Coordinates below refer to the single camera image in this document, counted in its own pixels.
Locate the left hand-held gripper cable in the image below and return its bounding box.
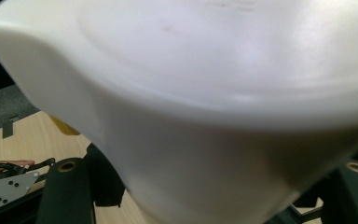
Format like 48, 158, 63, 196
0, 157, 57, 177

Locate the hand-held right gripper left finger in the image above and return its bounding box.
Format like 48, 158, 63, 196
85, 143, 127, 208

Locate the black tape piece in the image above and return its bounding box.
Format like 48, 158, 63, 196
2, 115, 21, 140

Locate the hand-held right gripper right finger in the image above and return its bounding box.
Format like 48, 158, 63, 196
292, 174, 335, 210

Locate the amber jar with white lid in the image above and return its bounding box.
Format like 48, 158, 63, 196
0, 0, 358, 224

